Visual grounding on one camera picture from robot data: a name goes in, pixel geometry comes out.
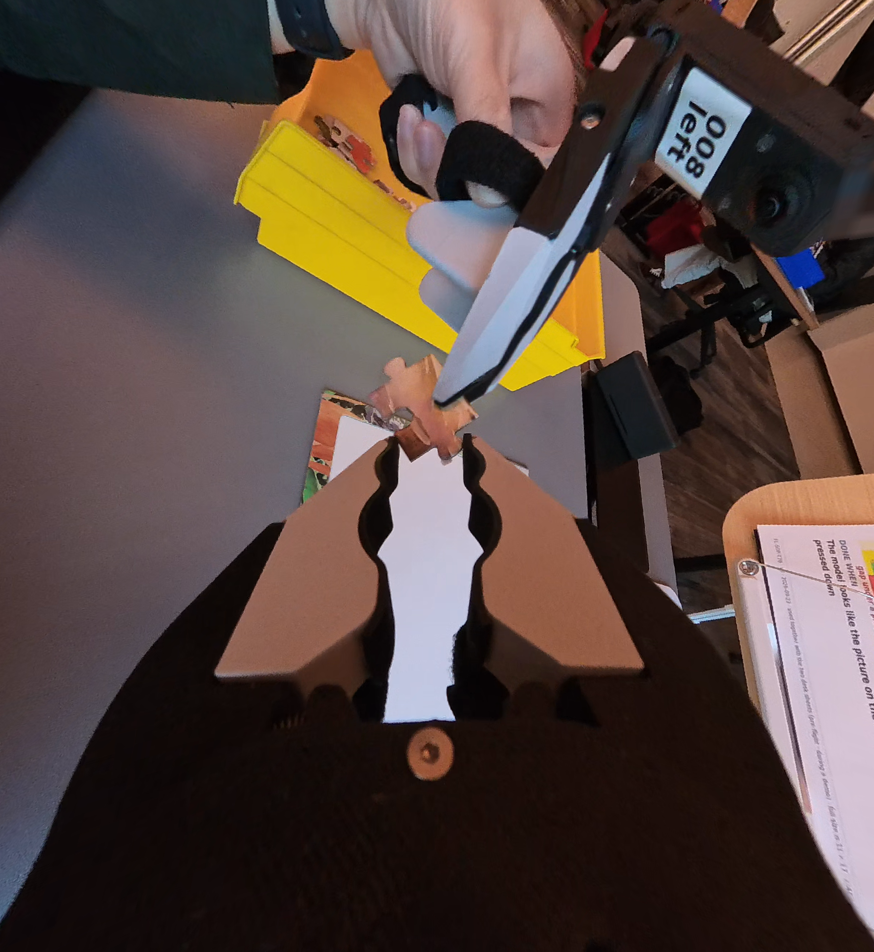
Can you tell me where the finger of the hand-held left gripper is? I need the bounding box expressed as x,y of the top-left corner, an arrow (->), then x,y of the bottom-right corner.
443,152 -> 614,410
432,227 -> 557,409

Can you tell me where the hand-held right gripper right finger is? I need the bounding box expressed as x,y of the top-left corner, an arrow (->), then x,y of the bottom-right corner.
446,433 -> 646,721

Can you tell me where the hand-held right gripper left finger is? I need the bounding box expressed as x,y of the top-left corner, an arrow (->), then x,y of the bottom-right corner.
215,437 -> 401,721

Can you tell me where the pinkish brown puzzle piece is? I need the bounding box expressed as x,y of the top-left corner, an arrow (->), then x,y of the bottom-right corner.
369,355 -> 480,464

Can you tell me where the puzzle frame board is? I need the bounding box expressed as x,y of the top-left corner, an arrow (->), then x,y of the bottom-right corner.
302,389 -> 531,722

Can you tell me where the yellow bin with puzzle pieces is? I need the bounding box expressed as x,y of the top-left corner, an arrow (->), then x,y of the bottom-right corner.
235,48 -> 605,393

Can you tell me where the pile of puzzle pieces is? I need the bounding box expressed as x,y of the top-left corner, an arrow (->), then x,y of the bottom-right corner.
312,115 -> 416,213

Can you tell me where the person's left forearm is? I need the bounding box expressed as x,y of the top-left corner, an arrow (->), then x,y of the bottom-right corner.
0,0 -> 282,105

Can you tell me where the grey desk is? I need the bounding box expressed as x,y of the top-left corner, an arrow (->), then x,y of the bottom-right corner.
0,89 -> 680,952

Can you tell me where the person's left hand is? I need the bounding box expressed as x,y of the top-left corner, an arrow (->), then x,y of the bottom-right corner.
333,0 -> 583,209

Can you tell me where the red bag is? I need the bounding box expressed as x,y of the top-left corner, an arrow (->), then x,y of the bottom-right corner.
645,199 -> 706,257

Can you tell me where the large blue box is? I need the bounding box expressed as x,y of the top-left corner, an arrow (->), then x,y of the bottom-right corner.
775,249 -> 825,290

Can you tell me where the black device with green lights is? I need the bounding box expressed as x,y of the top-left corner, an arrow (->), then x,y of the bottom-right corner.
586,351 -> 680,470

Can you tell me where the beige cabinet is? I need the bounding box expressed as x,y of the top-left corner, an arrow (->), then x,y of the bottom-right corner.
764,294 -> 874,477

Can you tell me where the instruction sheet on stand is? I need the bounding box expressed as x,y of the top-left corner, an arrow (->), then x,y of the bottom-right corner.
721,470 -> 874,952

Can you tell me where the printed instruction sheet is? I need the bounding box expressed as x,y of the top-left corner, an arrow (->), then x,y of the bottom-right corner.
757,524 -> 874,952

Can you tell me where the black wristband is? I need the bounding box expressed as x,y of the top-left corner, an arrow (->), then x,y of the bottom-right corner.
273,0 -> 352,62

